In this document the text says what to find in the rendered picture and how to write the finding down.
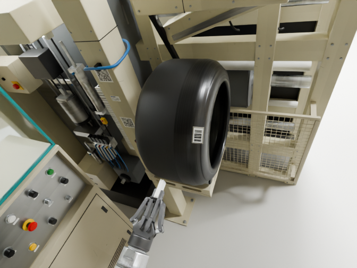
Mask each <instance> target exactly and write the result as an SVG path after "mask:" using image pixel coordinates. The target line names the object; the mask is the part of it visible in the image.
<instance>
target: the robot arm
mask: <svg viewBox="0 0 357 268"><path fill-rule="evenodd" d="M165 184H166V182H165V181H164V180H162V179H160V182H159V184H158V187H157V189H156V188H155V189H154V192H153V194H152V196H150V197H146V198H145V199H144V201H143V202H142V204H141V205H140V207H139V208H138V210H137V211H136V213H135V214H134V215H133V216H132V217H131V218H130V220H129V221H130V222H132V224H133V231H132V233H131V235H130V238H129V240H128V242H127V243H128V247H127V246H124V247H123V249H122V252H121V254H120V257H119V259H118V261H117V264H116V266H115V268H146V266H147V263H148V259H149V255H147V254H146V253H147V252H149V250H150V247H151V244H152V241H153V239H154V237H155V236H156V234H158V233H164V227H163V224H164V215H165V207H166V204H165V203H164V202H163V201H162V199H163V196H164V193H165V192H164V188H165ZM155 201H156V203H155ZM154 203H155V205H154ZM153 206H154V208H153ZM152 208H153V210H152ZM144 211H145V213H144V215H143V216H142V219H141V220H140V221H139V222H138V219H139V218H140V216H141V215H142V213H143V212H144ZM151 211H152V213H151ZM158 211H159V217H158V226H157V227H156V229H155V221H156V217H157V214H158ZM150 213H151V216H150Z"/></svg>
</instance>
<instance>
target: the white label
mask: <svg viewBox="0 0 357 268"><path fill-rule="evenodd" d="M203 133H204V128H202V127H193V132H192V143H195V144H203Z"/></svg>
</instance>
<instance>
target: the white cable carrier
mask: <svg viewBox="0 0 357 268"><path fill-rule="evenodd" d="M95 89H96V90H97V92H98V94H99V96H100V98H101V100H103V102H104V104H105V106H106V107H107V109H108V111H109V113H110V115H111V116H112V118H113V120H114V122H115V123H116V125H117V127H118V128H119V130H120V132H121V134H122V136H123V137H124V139H125V141H126V142H127V144H128V146H129V147H130V149H132V150H135V149H134V148H133V146H132V144H131V142H130V140H129V139H128V137H127V135H126V133H125V131H124V130H123V128H122V126H121V124H120V123H119V121H118V119H117V117H116V115H115V114H114V112H113V110H112V108H111V106H110V105H109V103H108V101H107V99H106V97H105V96H104V94H103V92H102V90H101V88H100V87H99V85H97V86H96V87H95Z"/></svg>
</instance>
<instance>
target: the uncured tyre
mask: <svg viewBox="0 0 357 268"><path fill-rule="evenodd" d="M230 104H231V90H230V80H229V76H228V73H227V71H226V70H225V69H224V68H223V67H222V65H221V64H220V63H219V62H218V61H215V60H212V59H209V58H174V59H170V60H167V61H164V62H162V63H161V64H159V65H158V66H157V67H156V68H155V69H154V70H153V72H152V73H151V75H150V76H149V77H148V79H147V80H146V82H145V83H144V85H143V87H142V90H141V93H140V96H139V99H138V103H137V109H136V114H135V139H136V143H137V148H138V151H139V154H140V156H141V158H142V160H143V162H144V164H145V166H146V168H147V169H148V170H149V171H150V172H151V173H152V174H154V175H156V176H158V177H160V178H163V179H168V180H172V181H177V182H181V183H185V184H189V185H203V184H204V183H206V182H208V181H209V180H211V179H212V178H213V177H214V176H215V174H216V173H217V170H218V168H219V165H220V163H221V160H222V157H223V152H224V148H225V144H226V139H227V133H228V126H229V120H230ZM193 127H202V128H204V133H203V144H195V143H192V132H193Z"/></svg>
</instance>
